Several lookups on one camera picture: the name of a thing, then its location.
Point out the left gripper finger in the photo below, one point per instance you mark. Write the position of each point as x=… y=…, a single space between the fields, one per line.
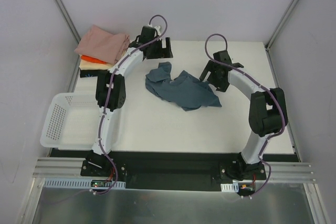
x=154 y=50
x=167 y=51

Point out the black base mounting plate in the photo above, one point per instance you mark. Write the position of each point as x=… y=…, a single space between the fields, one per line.
x=164 y=170

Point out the folded cream t-shirt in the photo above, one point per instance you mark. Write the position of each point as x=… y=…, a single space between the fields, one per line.
x=84 y=65

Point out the right aluminium frame post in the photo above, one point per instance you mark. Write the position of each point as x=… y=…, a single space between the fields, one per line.
x=285 y=17

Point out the folded orange t-shirt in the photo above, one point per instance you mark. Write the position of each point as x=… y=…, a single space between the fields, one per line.
x=92 y=60

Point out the left aluminium frame post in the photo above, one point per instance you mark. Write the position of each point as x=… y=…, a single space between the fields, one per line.
x=61 y=7

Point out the right white cable duct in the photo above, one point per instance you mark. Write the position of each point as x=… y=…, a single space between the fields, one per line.
x=236 y=187

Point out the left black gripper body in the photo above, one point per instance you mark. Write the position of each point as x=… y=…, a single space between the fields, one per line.
x=159 y=50

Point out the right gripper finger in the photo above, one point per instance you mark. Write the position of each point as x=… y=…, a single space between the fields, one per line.
x=206 y=70
x=221 y=84

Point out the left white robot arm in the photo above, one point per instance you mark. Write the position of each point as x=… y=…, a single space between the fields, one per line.
x=111 y=91

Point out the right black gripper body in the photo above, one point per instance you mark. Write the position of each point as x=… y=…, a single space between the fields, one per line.
x=213 y=71

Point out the white perforated plastic basket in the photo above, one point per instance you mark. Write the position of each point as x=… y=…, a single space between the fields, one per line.
x=73 y=123

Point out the aluminium frame post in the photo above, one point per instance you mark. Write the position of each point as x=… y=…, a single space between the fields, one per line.
x=61 y=7
x=285 y=17

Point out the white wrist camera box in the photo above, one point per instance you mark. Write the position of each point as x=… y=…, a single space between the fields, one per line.
x=158 y=27

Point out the left white cable duct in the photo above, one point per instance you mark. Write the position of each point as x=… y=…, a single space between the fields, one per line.
x=69 y=183

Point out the teal blue t-shirt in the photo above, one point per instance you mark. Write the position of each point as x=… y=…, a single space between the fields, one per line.
x=186 y=91

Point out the folded pink t-shirt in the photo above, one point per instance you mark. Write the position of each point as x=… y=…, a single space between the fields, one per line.
x=102 y=45

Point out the white cable duct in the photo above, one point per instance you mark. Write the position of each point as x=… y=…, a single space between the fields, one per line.
x=69 y=183
x=236 y=187

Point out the horizontal aluminium rail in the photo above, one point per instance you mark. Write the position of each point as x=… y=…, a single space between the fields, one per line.
x=281 y=172

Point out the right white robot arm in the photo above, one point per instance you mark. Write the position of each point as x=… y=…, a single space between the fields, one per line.
x=267 y=111

